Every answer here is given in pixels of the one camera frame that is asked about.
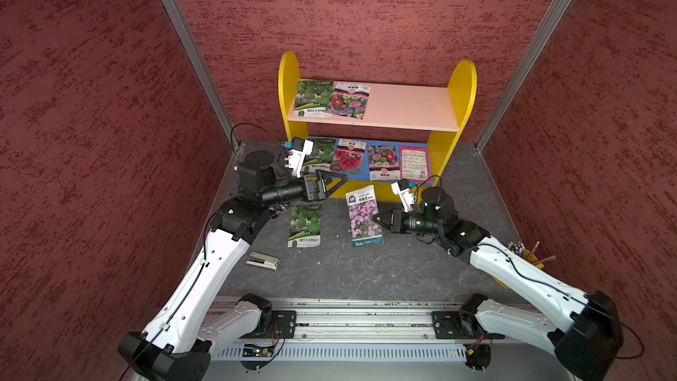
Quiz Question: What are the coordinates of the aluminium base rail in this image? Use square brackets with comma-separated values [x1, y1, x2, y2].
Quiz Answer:
[150, 297, 580, 344]

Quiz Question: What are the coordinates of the silver stapler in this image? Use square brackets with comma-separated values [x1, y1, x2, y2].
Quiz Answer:
[246, 252, 280, 271]

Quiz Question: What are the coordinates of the yellow wooden shelf unit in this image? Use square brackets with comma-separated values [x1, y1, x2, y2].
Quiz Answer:
[277, 51, 478, 206]

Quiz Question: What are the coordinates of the left corner aluminium post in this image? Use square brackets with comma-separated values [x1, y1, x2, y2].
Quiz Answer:
[160, 0, 238, 151]

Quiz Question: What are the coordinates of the mixed flower seed bag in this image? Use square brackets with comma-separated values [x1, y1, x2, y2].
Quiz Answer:
[367, 145, 401, 183]

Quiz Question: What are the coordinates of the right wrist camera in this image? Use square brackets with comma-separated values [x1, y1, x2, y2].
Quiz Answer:
[391, 179, 416, 213]

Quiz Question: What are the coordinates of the corner aluminium post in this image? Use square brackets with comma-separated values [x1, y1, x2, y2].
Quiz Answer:
[160, 0, 238, 151]
[475, 0, 572, 153]

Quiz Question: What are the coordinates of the purple flower seed bag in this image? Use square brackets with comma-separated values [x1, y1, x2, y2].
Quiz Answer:
[346, 185, 384, 248]

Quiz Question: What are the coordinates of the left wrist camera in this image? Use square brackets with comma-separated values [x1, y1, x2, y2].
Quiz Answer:
[284, 137, 314, 178]

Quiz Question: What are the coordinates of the right corner aluminium post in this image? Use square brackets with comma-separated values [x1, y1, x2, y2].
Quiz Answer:
[475, 0, 572, 153]

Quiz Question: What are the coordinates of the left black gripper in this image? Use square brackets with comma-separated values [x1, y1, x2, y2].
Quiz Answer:
[261, 168, 347, 206]

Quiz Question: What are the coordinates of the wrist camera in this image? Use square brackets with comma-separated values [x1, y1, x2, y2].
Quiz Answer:
[284, 137, 314, 178]
[391, 179, 416, 213]

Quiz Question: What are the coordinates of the pink back-side seed bag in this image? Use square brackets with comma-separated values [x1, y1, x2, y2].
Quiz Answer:
[400, 146, 430, 183]

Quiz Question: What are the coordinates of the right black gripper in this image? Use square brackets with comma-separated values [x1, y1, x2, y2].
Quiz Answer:
[372, 206, 443, 236]

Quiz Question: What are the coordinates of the green gourd bag lower shelf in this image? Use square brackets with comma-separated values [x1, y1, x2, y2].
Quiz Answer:
[301, 138, 337, 173]

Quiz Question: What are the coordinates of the large green gourd seed bag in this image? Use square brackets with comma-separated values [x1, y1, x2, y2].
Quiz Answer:
[287, 205, 322, 248]

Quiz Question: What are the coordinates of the red dahlia seed bag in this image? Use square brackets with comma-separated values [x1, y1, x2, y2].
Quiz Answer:
[330, 139, 367, 175]

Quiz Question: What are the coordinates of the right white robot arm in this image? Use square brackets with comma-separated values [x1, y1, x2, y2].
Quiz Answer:
[372, 187, 624, 380]

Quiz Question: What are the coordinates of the yellow pencil cup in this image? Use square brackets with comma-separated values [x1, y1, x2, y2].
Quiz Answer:
[507, 242, 556, 270]

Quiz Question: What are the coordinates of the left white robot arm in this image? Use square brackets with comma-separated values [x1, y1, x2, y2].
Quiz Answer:
[118, 151, 348, 380]

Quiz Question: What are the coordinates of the pink zinnia seed bag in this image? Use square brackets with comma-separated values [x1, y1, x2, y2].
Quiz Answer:
[327, 81, 372, 120]

